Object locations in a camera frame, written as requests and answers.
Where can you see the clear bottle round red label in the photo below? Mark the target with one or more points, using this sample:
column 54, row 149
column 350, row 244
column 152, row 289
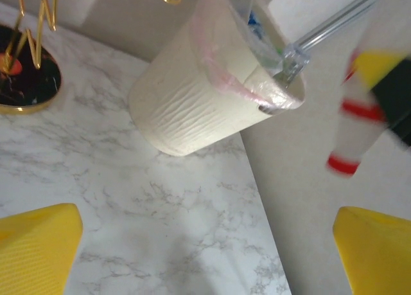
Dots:
column 356, row 131

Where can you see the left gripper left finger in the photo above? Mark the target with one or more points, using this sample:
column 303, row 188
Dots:
column 35, row 256

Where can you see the pink translucent bin liner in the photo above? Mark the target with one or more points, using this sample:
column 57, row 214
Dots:
column 224, row 83

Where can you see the cream plastic waste bin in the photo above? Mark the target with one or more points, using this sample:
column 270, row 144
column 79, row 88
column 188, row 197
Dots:
column 192, row 115

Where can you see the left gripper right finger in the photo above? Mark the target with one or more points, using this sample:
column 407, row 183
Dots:
column 379, row 256

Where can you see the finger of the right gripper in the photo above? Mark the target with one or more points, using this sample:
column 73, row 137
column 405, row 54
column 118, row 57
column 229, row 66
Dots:
column 395, row 95

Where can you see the crushed clear bottle blue label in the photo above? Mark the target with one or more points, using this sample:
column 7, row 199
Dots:
column 257, row 25

